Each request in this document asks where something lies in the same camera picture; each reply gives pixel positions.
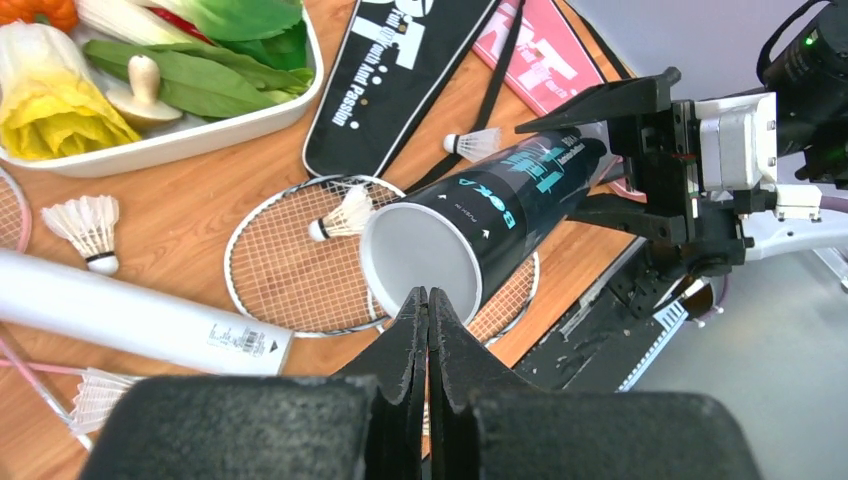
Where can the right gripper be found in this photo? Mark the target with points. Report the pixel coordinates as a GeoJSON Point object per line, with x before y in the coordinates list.
{"type": "Point", "coordinates": [658, 140]}

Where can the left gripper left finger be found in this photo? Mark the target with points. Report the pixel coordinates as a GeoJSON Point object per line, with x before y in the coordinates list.
{"type": "Point", "coordinates": [363, 422]}

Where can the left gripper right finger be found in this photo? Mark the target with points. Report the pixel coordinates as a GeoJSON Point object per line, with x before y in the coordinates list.
{"type": "Point", "coordinates": [486, 422]}

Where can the black shuttlecock tube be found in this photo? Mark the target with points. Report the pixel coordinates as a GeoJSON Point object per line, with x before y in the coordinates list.
{"type": "Point", "coordinates": [467, 233]}

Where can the shuttlecock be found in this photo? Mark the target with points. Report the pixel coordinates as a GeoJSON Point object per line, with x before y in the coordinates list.
{"type": "Point", "coordinates": [474, 146]}
{"type": "Point", "coordinates": [347, 219]}
{"type": "Point", "coordinates": [88, 224]}
{"type": "Point", "coordinates": [97, 394]}

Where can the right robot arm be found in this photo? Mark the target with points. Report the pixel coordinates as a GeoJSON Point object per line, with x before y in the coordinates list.
{"type": "Point", "coordinates": [809, 77]}

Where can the pink racket bag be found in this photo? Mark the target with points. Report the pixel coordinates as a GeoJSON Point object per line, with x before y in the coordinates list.
{"type": "Point", "coordinates": [550, 65]}

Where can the white racket upper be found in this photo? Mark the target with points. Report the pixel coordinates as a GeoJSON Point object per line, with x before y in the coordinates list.
{"type": "Point", "coordinates": [277, 274]}

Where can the shuttlecock by pink racket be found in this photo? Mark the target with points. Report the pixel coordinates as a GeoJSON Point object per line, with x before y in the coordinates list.
{"type": "Point", "coordinates": [474, 146]}

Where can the black racket bag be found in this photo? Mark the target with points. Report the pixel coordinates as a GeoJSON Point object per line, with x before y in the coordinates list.
{"type": "Point", "coordinates": [393, 62]}

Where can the white vegetable tray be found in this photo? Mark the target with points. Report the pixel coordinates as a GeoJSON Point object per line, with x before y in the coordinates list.
{"type": "Point", "coordinates": [191, 135]}

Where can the white shuttlecock tube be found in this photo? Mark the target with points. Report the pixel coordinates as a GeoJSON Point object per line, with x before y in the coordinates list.
{"type": "Point", "coordinates": [86, 306]}

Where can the pink racket rear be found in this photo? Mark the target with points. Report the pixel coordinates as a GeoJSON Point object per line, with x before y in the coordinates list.
{"type": "Point", "coordinates": [28, 371]}

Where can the pink racket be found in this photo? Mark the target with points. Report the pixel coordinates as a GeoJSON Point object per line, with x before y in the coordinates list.
{"type": "Point", "coordinates": [16, 216]}
{"type": "Point", "coordinates": [28, 371]}

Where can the toy green leaf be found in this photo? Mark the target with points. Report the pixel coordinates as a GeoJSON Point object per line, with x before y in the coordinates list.
{"type": "Point", "coordinates": [204, 80]}

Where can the toy mushroom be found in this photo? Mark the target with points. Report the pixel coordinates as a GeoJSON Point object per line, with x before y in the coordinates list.
{"type": "Point", "coordinates": [139, 104]}

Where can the pink racket front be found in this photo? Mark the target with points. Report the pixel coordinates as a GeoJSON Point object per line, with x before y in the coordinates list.
{"type": "Point", "coordinates": [16, 216]}

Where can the toy bok choy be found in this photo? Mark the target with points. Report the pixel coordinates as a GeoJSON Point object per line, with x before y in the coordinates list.
{"type": "Point", "coordinates": [274, 33]}

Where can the toy napa cabbage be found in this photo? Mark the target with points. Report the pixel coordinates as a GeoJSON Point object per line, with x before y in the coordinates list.
{"type": "Point", "coordinates": [51, 107]}

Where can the toy pumpkin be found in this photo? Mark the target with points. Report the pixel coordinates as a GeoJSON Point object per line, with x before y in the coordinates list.
{"type": "Point", "coordinates": [60, 14]}

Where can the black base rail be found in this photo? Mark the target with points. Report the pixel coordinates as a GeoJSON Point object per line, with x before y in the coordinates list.
{"type": "Point", "coordinates": [608, 338]}

